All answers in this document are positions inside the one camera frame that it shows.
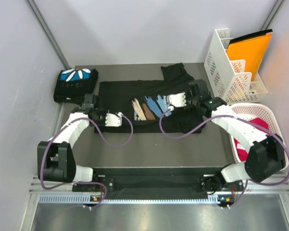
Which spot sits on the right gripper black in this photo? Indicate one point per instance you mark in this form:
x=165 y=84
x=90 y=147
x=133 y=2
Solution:
x=188 y=105

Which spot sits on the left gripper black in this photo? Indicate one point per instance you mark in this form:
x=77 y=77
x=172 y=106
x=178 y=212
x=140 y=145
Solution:
x=104 y=112

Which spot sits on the black graphic t-shirt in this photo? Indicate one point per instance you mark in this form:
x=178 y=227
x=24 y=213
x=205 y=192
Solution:
x=142 y=95

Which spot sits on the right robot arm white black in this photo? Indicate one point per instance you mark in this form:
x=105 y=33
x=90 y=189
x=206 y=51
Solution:
x=267 y=153

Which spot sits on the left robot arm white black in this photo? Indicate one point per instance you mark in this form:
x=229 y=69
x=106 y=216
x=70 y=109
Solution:
x=55 y=157

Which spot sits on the folded black daisy t-shirt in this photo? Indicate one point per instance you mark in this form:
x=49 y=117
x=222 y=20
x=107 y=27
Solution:
x=73 y=84

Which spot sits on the white perforated file organizer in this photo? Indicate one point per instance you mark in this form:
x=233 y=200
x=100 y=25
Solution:
x=228 y=79

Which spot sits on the white plastic laundry basket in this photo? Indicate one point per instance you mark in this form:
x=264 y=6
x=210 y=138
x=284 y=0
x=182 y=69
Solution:
x=249 y=111

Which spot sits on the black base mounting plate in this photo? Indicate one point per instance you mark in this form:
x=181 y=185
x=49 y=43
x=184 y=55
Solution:
x=153 y=187

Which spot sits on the orange folder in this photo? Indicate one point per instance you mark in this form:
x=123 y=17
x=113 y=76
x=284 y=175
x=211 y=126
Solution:
x=251 y=48

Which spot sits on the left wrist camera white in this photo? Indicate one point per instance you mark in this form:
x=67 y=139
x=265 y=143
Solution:
x=113 y=120

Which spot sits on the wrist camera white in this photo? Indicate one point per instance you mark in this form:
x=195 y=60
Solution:
x=113 y=120
x=177 y=101

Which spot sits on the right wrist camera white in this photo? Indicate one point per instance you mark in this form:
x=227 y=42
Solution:
x=177 y=101

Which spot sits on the aluminium frame rail front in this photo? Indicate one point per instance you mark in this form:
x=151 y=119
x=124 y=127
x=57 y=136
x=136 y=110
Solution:
x=252 y=188

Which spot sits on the left aluminium corner post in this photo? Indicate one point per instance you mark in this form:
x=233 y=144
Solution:
x=47 y=32

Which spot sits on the aluminium corner post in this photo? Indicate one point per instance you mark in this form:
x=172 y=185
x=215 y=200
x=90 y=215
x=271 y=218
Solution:
x=272 y=14
x=47 y=32

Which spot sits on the right aluminium corner post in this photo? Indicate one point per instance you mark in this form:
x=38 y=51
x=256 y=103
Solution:
x=272 y=14

